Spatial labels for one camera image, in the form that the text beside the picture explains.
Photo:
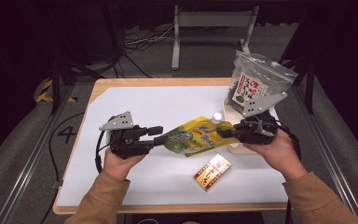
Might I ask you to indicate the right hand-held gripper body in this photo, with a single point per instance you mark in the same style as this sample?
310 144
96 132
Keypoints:
261 104

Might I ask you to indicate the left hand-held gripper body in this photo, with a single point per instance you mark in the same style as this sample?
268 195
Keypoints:
119 121

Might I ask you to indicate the white plastic bin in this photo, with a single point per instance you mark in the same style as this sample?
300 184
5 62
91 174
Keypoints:
237 150

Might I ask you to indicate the clear dried seaweed bag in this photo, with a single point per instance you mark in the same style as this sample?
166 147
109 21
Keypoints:
254 81

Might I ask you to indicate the yellow green spouted pouch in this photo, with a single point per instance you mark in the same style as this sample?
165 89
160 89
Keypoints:
195 137

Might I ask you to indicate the small yellow red box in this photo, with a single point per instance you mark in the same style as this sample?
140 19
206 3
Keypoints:
213 172

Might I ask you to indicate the person's left hand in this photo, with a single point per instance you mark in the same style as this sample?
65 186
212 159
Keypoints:
118 166

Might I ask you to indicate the person's right hand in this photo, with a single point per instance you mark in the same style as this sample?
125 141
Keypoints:
282 155

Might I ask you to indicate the white table mat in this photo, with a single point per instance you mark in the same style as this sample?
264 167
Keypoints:
155 99

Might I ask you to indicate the black metal stand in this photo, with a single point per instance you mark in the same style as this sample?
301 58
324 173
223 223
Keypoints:
309 93

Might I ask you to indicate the black tripod stand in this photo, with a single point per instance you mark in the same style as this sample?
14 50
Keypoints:
56 87

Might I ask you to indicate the yellow black hazard tape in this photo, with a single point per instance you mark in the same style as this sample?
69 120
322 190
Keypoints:
45 91

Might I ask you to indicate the person's dark lap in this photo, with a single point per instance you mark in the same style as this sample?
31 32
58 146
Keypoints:
199 218

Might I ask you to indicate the grey metal stand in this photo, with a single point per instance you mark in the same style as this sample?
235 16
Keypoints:
213 19

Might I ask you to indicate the small metal bracket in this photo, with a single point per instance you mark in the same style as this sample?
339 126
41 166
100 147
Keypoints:
56 185

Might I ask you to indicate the aluminium floor rail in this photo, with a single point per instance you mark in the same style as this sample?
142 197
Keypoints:
332 168
34 155

